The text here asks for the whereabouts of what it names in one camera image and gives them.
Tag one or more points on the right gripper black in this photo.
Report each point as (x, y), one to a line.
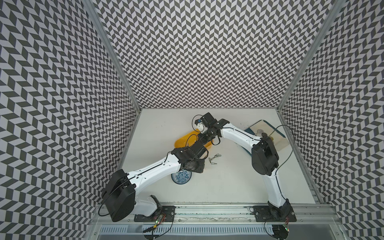
(202, 139)

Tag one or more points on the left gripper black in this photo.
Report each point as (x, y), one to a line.
(200, 168)

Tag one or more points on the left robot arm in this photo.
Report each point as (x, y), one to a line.
(120, 195)

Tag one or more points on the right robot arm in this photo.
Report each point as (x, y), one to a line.
(265, 158)

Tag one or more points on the yellow plastic storage box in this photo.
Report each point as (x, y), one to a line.
(187, 140)

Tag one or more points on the blue white ceramic bowl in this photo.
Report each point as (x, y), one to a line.
(179, 183)

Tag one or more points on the teal tray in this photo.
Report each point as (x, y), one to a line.
(252, 132)

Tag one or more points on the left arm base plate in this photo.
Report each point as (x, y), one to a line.
(166, 211)

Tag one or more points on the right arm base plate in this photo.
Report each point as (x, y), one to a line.
(273, 214)

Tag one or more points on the aluminium front rail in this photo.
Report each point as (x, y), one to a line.
(248, 213)

